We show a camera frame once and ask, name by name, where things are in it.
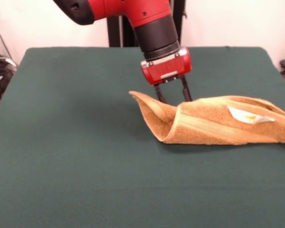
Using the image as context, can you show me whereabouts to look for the tan terry towel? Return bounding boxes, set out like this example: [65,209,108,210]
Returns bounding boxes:
[129,90,285,145]

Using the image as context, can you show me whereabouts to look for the dark green table cloth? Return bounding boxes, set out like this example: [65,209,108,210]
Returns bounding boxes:
[0,46,285,228]

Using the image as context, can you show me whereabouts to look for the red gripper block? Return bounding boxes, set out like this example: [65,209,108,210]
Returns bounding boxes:
[140,47,193,104]

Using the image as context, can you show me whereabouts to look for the heap of black cables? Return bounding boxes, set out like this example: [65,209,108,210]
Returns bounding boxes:
[0,56,18,104]

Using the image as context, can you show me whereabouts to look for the black upright stand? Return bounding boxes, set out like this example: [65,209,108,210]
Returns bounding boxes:
[106,0,188,48]

